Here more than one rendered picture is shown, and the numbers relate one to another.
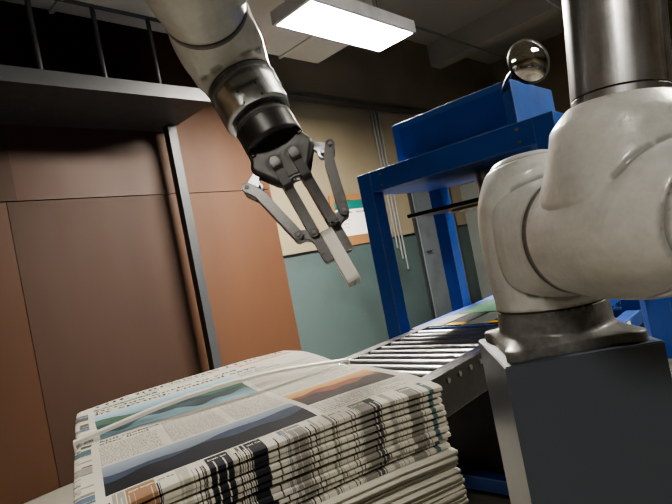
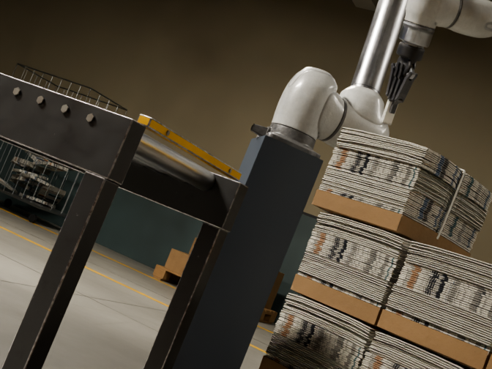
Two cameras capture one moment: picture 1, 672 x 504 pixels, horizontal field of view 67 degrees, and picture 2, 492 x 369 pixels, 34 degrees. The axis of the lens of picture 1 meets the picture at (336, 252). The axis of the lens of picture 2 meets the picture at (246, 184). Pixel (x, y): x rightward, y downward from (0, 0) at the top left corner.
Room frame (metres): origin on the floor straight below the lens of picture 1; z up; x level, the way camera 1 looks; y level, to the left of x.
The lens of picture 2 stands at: (1.56, 2.07, 0.66)
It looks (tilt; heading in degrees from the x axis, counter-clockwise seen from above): 4 degrees up; 253
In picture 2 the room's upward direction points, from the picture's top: 22 degrees clockwise
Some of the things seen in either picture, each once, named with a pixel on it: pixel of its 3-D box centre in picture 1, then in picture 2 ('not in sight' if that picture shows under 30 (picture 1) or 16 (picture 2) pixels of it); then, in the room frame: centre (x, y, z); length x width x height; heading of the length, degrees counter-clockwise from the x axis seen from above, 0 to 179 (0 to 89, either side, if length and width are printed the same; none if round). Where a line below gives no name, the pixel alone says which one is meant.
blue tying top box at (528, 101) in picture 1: (473, 129); not in sight; (2.39, -0.75, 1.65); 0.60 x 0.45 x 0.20; 46
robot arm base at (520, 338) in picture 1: (549, 319); (284, 138); (0.77, -0.30, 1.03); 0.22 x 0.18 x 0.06; 174
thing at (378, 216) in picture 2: not in sight; (370, 217); (0.63, 0.19, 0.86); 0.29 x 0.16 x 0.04; 117
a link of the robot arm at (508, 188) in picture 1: (539, 228); (308, 102); (0.74, -0.30, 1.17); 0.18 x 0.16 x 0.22; 8
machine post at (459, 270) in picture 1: (461, 306); not in sight; (2.91, -0.64, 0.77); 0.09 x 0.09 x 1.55; 46
